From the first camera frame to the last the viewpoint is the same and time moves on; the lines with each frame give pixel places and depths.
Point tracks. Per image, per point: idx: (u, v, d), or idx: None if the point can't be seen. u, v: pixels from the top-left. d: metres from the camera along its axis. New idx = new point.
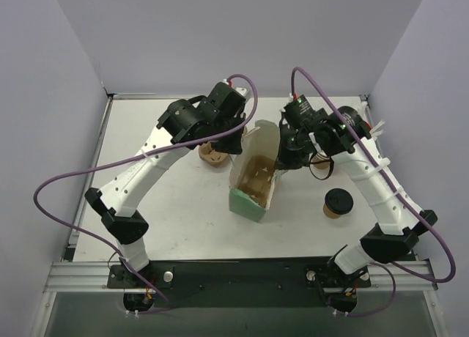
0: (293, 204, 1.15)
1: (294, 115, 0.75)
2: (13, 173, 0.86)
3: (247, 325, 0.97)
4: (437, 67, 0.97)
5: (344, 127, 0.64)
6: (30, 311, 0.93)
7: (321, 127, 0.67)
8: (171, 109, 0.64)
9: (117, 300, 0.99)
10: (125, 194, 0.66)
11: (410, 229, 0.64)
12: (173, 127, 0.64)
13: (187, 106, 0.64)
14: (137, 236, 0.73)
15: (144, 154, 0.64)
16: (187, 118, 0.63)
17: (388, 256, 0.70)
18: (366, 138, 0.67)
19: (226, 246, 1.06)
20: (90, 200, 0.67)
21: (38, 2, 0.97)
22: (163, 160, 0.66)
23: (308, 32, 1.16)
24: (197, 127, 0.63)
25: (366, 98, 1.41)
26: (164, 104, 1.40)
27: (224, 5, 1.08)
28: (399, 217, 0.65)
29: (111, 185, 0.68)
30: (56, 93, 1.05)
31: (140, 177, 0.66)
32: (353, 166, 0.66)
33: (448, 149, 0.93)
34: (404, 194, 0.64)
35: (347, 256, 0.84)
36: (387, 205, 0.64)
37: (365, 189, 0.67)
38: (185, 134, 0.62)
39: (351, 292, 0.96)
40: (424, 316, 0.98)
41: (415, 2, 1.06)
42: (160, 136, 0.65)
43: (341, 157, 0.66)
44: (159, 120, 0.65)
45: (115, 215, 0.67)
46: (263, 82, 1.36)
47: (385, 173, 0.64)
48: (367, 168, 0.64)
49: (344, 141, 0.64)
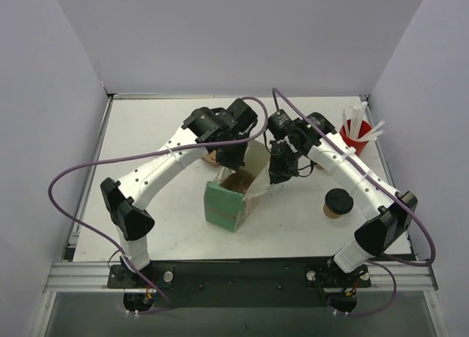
0: (293, 204, 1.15)
1: (275, 126, 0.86)
2: (14, 173, 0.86)
3: (247, 325, 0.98)
4: (438, 67, 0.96)
5: (310, 127, 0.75)
6: (30, 312, 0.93)
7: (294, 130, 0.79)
8: (197, 115, 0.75)
9: (117, 300, 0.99)
10: (145, 185, 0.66)
11: (386, 208, 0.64)
12: (198, 129, 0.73)
13: (210, 113, 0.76)
14: (143, 233, 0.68)
15: (170, 149, 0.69)
16: (212, 123, 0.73)
17: (377, 245, 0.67)
18: (333, 133, 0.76)
19: (226, 246, 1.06)
20: (105, 190, 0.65)
21: (38, 2, 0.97)
22: (185, 157, 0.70)
23: (309, 31, 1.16)
24: (219, 131, 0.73)
25: (366, 98, 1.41)
26: (164, 104, 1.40)
27: (224, 5, 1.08)
28: (372, 198, 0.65)
29: (130, 176, 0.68)
30: (56, 93, 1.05)
31: (162, 170, 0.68)
32: (325, 159, 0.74)
33: (448, 149, 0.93)
34: (374, 176, 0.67)
35: (346, 256, 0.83)
36: (358, 187, 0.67)
37: (341, 179, 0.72)
38: (209, 135, 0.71)
39: (351, 292, 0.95)
40: (423, 316, 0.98)
41: (415, 2, 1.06)
42: (185, 135, 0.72)
43: (314, 153, 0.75)
44: (185, 121, 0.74)
45: (132, 204, 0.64)
46: (263, 82, 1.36)
47: (352, 159, 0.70)
48: (335, 156, 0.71)
49: (312, 139, 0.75)
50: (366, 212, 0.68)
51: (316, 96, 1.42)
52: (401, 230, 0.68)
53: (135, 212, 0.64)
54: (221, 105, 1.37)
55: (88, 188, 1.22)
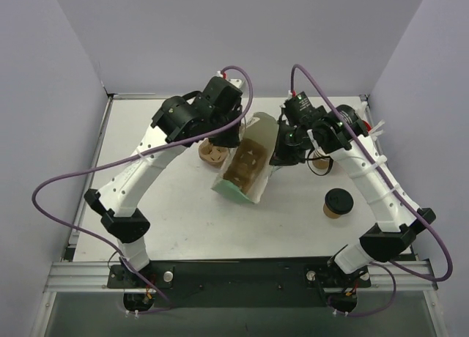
0: (293, 204, 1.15)
1: (294, 110, 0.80)
2: (14, 173, 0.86)
3: (247, 325, 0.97)
4: (437, 67, 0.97)
5: (341, 125, 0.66)
6: (30, 312, 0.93)
7: (319, 124, 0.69)
8: (165, 108, 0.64)
9: (117, 300, 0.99)
10: (122, 195, 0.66)
11: (407, 226, 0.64)
12: (167, 124, 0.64)
13: (182, 104, 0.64)
14: (138, 234, 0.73)
15: (140, 154, 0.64)
16: (182, 116, 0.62)
17: (385, 253, 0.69)
18: (363, 135, 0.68)
19: (226, 245, 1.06)
20: (88, 201, 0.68)
21: (39, 2, 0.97)
22: (158, 158, 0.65)
23: (308, 32, 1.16)
24: (191, 124, 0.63)
25: (366, 98, 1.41)
26: (164, 104, 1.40)
27: (224, 5, 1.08)
28: (396, 214, 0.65)
29: (109, 186, 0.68)
30: (56, 93, 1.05)
31: (136, 177, 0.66)
32: (350, 163, 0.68)
33: (447, 149, 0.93)
34: (400, 191, 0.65)
35: (348, 256, 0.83)
36: (383, 201, 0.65)
37: (362, 187, 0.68)
38: (179, 132, 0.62)
39: (351, 292, 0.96)
40: (424, 316, 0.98)
41: (415, 2, 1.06)
42: (155, 135, 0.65)
43: (338, 154, 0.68)
44: (154, 119, 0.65)
45: (113, 215, 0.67)
46: (263, 82, 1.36)
47: (381, 170, 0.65)
48: (363, 164, 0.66)
49: (341, 138, 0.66)
50: (382, 223, 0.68)
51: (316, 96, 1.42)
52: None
53: (118, 223, 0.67)
54: None
55: (88, 188, 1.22)
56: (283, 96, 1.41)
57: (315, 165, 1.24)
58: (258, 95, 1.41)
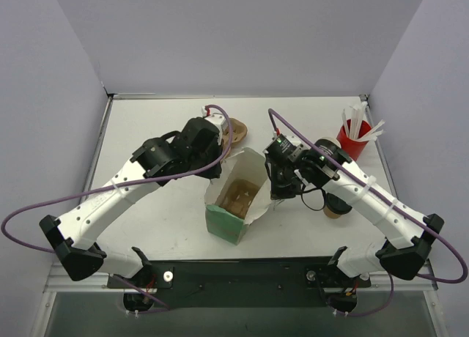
0: (293, 204, 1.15)
1: (276, 153, 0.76)
2: (13, 173, 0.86)
3: (248, 325, 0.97)
4: (438, 67, 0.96)
5: (323, 158, 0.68)
6: (30, 312, 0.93)
7: (304, 162, 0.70)
8: (147, 146, 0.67)
9: (117, 300, 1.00)
10: (87, 225, 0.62)
11: (420, 239, 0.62)
12: (147, 162, 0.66)
13: (163, 145, 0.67)
14: (89, 272, 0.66)
15: (115, 185, 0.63)
16: (163, 156, 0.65)
17: (407, 270, 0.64)
18: (348, 163, 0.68)
19: (225, 246, 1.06)
20: (45, 229, 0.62)
21: (38, 1, 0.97)
22: (132, 192, 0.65)
23: (308, 32, 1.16)
24: (170, 164, 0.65)
25: (366, 98, 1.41)
26: (164, 104, 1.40)
27: (224, 5, 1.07)
28: (403, 229, 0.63)
29: (71, 214, 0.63)
30: (56, 92, 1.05)
31: (105, 208, 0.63)
32: (344, 191, 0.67)
33: (448, 149, 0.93)
34: (399, 205, 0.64)
35: (355, 264, 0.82)
36: (387, 220, 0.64)
37: (363, 209, 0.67)
38: (158, 170, 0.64)
39: (351, 292, 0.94)
40: (424, 316, 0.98)
41: (415, 2, 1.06)
42: (133, 168, 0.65)
43: (330, 186, 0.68)
44: (134, 154, 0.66)
45: (71, 246, 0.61)
46: (263, 82, 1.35)
47: (374, 189, 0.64)
48: (356, 189, 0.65)
49: (327, 171, 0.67)
50: (395, 240, 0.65)
51: (316, 96, 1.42)
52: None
53: (75, 256, 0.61)
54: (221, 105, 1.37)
55: (87, 187, 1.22)
56: (283, 96, 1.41)
57: None
58: (257, 95, 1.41)
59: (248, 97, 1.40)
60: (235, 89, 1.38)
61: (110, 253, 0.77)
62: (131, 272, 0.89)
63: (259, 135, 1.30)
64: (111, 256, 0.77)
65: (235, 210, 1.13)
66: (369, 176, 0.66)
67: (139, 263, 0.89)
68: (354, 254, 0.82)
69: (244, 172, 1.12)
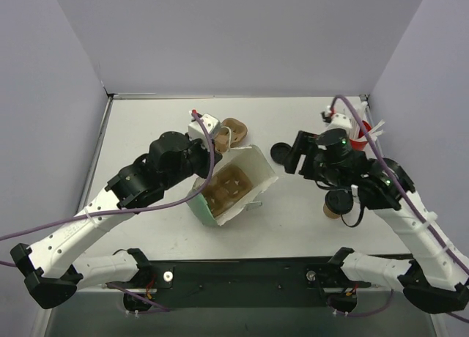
0: (292, 204, 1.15)
1: (334, 155, 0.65)
2: (14, 173, 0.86)
3: (247, 325, 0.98)
4: (438, 67, 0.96)
5: (388, 183, 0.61)
6: (31, 311, 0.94)
7: (363, 182, 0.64)
8: (123, 174, 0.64)
9: (117, 300, 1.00)
10: (58, 255, 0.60)
11: (463, 286, 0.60)
12: (122, 190, 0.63)
13: (138, 172, 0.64)
14: (63, 299, 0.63)
15: (87, 215, 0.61)
16: (137, 185, 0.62)
17: (434, 306, 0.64)
18: (410, 191, 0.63)
19: (224, 247, 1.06)
20: (15, 258, 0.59)
21: (37, 2, 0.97)
22: (105, 221, 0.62)
23: (308, 31, 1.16)
24: (145, 193, 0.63)
25: (366, 98, 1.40)
26: (163, 104, 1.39)
27: (223, 5, 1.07)
28: (449, 273, 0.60)
29: (43, 243, 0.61)
30: (55, 93, 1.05)
31: (78, 238, 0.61)
32: (398, 220, 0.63)
33: (448, 149, 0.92)
34: (452, 248, 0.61)
35: (363, 272, 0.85)
36: (436, 261, 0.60)
37: (410, 243, 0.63)
38: (133, 200, 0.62)
39: (351, 292, 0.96)
40: (424, 316, 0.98)
41: (415, 2, 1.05)
42: (108, 198, 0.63)
43: (387, 211, 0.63)
44: (108, 182, 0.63)
45: (42, 276, 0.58)
46: (263, 82, 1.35)
47: (433, 228, 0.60)
48: (414, 223, 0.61)
49: (389, 198, 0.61)
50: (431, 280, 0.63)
51: (316, 95, 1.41)
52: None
53: (45, 286, 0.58)
54: (220, 105, 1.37)
55: (87, 187, 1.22)
56: (283, 96, 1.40)
57: None
58: (257, 95, 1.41)
59: (247, 97, 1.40)
60: (235, 89, 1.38)
61: (89, 272, 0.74)
62: (128, 275, 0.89)
63: (259, 135, 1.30)
64: (89, 275, 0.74)
65: (218, 195, 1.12)
66: (429, 211, 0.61)
67: (133, 268, 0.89)
68: (364, 266, 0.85)
69: (242, 160, 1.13)
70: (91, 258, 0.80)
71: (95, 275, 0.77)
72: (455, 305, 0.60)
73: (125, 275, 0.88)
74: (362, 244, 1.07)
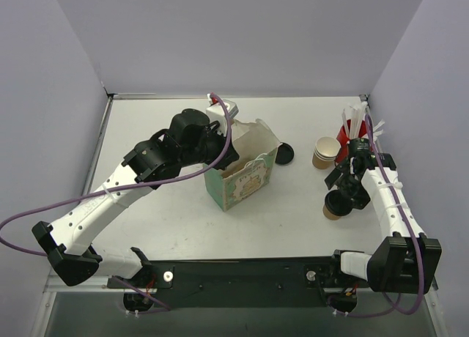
0: (292, 204, 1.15)
1: (352, 148, 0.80)
2: (12, 174, 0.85)
3: (248, 325, 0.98)
4: (437, 67, 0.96)
5: (373, 157, 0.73)
6: (30, 311, 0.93)
7: (357, 154, 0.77)
8: (138, 149, 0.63)
9: (117, 300, 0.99)
10: (79, 231, 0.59)
11: (399, 236, 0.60)
12: (139, 165, 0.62)
13: (155, 146, 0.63)
14: (85, 275, 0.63)
15: (106, 190, 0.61)
16: (154, 159, 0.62)
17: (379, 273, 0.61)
18: (390, 168, 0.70)
19: (225, 247, 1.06)
20: (37, 235, 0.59)
21: (38, 4, 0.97)
22: (124, 196, 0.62)
23: (308, 32, 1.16)
24: (163, 168, 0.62)
25: (366, 98, 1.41)
26: (164, 104, 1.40)
27: (223, 6, 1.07)
28: (392, 224, 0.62)
29: (64, 220, 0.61)
30: (56, 93, 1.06)
31: (97, 214, 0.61)
32: (370, 182, 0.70)
33: (448, 149, 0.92)
34: (406, 210, 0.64)
35: (351, 263, 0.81)
36: (385, 212, 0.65)
37: (376, 204, 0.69)
38: (150, 174, 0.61)
39: (351, 292, 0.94)
40: (425, 317, 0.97)
41: (415, 4, 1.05)
42: (125, 173, 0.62)
43: (365, 176, 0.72)
44: (125, 157, 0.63)
45: (64, 253, 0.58)
46: (264, 82, 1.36)
47: (394, 189, 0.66)
48: (380, 182, 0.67)
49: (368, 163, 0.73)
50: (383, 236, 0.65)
51: (316, 96, 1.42)
52: (412, 278, 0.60)
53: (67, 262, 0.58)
54: None
55: (87, 187, 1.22)
56: (282, 96, 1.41)
57: (327, 148, 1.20)
58: (257, 95, 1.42)
59: (246, 97, 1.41)
60: (235, 88, 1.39)
61: (106, 257, 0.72)
62: (128, 275, 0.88)
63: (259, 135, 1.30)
64: (107, 260, 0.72)
65: None
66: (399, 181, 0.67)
67: (137, 264, 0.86)
68: (359, 254, 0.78)
69: (258, 145, 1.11)
70: (105, 246, 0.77)
71: (111, 260, 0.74)
72: (390, 261, 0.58)
73: (127, 275, 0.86)
74: (362, 242, 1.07)
